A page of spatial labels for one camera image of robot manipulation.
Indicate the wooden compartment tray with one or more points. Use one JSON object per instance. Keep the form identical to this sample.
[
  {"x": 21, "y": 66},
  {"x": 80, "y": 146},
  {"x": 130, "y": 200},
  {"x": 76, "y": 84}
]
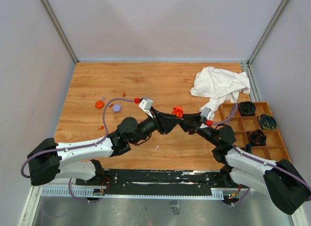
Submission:
[{"x": 256, "y": 131}]

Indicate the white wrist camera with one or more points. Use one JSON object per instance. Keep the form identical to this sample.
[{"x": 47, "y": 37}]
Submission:
[
  {"x": 146, "y": 104},
  {"x": 207, "y": 114}
]

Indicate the white crumpled cloth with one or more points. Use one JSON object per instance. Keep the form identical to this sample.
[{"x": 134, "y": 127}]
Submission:
[{"x": 219, "y": 85}]

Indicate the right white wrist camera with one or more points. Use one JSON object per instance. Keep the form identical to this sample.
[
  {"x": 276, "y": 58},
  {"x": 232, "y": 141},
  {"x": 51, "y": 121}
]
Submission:
[{"x": 207, "y": 114}]

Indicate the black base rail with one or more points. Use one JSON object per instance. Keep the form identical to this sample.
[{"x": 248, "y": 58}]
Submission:
[{"x": 158, "y": 182}]

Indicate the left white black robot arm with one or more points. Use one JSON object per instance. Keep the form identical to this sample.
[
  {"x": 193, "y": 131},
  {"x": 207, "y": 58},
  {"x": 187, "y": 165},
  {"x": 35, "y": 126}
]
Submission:
[{"x": 50, "y": 160}]

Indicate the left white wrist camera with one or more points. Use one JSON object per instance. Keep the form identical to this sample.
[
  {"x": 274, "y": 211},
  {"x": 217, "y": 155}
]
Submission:
[{"x": 146, "y": 104}]

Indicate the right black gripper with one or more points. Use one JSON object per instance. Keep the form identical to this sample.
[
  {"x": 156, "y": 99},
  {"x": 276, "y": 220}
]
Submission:
[{"x": 194, "y": 125}]

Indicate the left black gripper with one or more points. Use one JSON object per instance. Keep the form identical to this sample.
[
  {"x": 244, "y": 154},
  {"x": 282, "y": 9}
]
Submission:
[{"x": 164, "y": 123}]

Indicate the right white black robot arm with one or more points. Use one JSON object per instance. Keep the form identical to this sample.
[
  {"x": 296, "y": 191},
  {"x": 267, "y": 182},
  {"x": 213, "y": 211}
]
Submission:
[{"x": 279, "y": 180}]

